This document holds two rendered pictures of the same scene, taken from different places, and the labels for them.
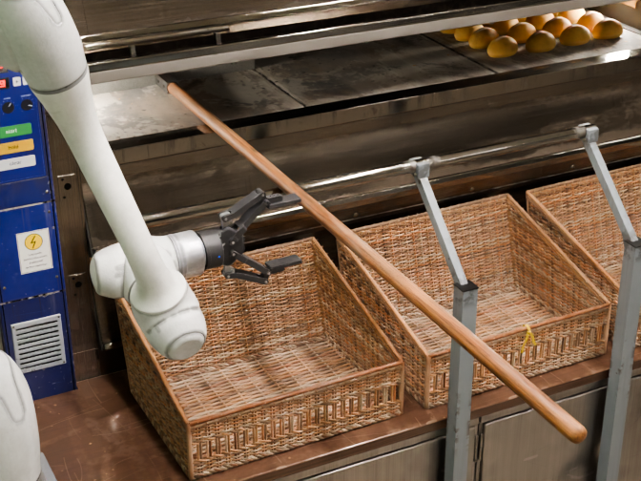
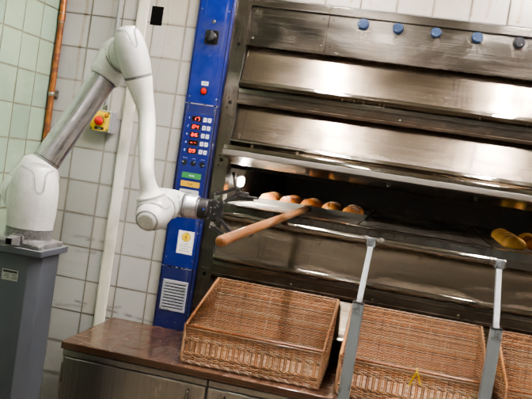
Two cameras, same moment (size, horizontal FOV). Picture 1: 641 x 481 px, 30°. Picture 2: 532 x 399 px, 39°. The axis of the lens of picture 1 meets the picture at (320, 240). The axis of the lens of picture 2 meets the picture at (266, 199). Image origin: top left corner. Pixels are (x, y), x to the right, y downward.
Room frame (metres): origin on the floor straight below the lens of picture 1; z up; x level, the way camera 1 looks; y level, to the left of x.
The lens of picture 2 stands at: (-0.03, -1.62, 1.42)
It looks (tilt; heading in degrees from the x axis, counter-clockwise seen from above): 3 degrees down; 37
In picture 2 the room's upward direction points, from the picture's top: 9 degrees clockwise
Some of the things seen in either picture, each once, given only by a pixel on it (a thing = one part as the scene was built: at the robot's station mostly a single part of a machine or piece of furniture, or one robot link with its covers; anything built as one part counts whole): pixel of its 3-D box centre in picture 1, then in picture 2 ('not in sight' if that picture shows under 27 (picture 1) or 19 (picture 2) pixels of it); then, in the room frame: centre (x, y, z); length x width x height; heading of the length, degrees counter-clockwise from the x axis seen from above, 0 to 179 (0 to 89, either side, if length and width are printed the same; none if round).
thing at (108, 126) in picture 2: not in sight; (103, 121); (2.26, 1.08, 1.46); 0.10 x 0.07 x 0.10; 116
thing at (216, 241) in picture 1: (220, 246); (210, 210); (2.07, 0.19, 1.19); 0.09 x 0.07 x 0.08; 117
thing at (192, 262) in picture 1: (185, 255); (191, 207); (2.04, 0.26, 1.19); 0.09 x 0.06 x 0.09; 27
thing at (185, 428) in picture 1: (257, 347); (264, 328); (2.46, 0.15, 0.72); 0.56 x 0.49 x 0.28; 117
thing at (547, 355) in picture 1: (469, 292); (412, 358); (2.73, -0.39, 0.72); 0.56 x 0.49 x 0.28; 117
